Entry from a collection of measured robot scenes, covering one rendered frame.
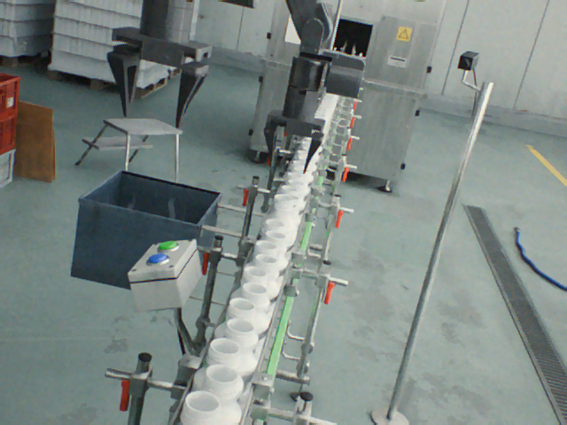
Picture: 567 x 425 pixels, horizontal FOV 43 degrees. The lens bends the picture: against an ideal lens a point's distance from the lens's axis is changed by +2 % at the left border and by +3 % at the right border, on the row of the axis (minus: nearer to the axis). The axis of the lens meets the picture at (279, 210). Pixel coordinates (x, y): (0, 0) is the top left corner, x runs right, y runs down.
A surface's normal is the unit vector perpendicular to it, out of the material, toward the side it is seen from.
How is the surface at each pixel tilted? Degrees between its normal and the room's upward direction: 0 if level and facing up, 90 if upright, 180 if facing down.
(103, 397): 0
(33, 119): 104
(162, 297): 90
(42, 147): 100
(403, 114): 90
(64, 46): 89
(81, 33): 89
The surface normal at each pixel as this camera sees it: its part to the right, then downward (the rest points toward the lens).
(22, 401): 0.19, -0.93
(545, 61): -0.12, 0.29
